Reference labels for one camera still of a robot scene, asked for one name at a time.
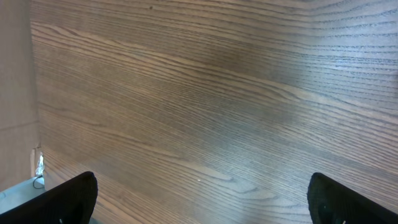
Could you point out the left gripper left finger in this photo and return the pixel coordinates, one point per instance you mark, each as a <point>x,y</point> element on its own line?
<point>71,202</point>

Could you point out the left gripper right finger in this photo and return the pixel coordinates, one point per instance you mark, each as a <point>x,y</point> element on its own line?
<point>330,202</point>

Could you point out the cardboard back board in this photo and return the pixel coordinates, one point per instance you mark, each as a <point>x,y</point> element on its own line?
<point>19,115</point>

